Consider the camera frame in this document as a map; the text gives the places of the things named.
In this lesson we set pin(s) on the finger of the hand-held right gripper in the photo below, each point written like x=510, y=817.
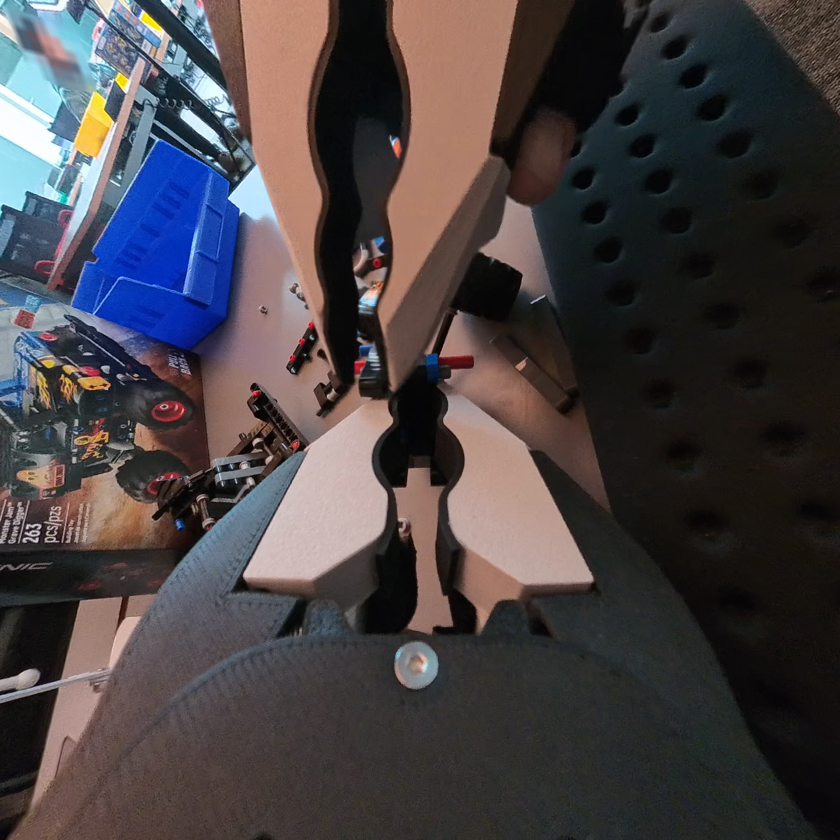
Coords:
x=453, y=98
x=282, y=98

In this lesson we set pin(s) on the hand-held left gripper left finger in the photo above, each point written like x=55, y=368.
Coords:
x=315, y=518

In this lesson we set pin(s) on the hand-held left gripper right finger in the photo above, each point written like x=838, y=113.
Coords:
x=518, y=518

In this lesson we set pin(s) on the toy truck chassis with motor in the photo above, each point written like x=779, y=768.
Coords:
x=262, y=453

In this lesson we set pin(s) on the black connector with red axle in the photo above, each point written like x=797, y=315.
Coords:
x=413, y=407

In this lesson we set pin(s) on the person's right hand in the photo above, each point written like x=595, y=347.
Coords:
x=541, y=157

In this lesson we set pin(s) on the black orange flame panel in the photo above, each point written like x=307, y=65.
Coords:
x=396, y=145

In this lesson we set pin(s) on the small black white toy piece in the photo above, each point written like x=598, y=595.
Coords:
x=330, y=394

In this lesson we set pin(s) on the long grey toy beam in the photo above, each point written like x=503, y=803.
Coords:
x=558, y=348
x=531, y=374

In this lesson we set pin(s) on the row of toy set boxes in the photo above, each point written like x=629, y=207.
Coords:
x=124, y=33

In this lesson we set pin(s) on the black beam with red pins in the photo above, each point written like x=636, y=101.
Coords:
x=302, y=348

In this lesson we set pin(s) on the grey curved toy tube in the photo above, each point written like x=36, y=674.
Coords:
x=361, y=259

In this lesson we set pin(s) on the yellow bin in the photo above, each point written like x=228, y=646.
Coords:
x=92, y=128

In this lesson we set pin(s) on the long wooden table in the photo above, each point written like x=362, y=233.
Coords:
x=105, y=177

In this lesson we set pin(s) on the thin black axle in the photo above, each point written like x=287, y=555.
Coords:
x=444, y=334

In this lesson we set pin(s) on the blue plastic bin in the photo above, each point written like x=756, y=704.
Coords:
x=151, y=262

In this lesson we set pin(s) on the toy truck set box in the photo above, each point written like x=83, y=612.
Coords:
x=79, y=459

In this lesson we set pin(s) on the black perforated surface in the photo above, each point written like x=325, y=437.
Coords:
x=709, y=328

